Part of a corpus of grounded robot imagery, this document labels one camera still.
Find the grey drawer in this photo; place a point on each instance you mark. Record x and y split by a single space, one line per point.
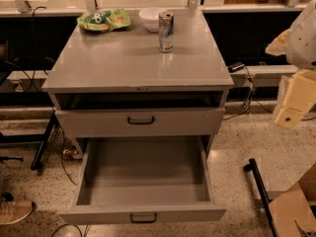
143 181
137 122

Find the grey top drawer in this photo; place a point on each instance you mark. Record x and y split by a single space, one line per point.
137 122

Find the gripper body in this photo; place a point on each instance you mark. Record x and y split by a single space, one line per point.
302 44

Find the brown shoe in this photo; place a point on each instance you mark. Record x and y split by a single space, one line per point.
14 211

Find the green chip bag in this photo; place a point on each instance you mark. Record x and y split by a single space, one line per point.
105 21

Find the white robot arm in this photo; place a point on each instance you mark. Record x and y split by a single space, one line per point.
298 43

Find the black table leg left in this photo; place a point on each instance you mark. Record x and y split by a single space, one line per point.
42 139

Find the white bowl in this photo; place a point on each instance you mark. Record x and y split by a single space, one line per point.
150 18

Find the silver drink can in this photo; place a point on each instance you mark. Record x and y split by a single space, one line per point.
166 28

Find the small black device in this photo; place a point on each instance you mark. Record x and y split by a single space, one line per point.
235 67

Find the cardboard box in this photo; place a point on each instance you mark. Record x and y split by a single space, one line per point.
293 211

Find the black metal stand right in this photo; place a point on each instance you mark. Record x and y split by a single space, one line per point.
252 167

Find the grey drawer cabinet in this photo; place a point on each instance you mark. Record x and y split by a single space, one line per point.
126 70

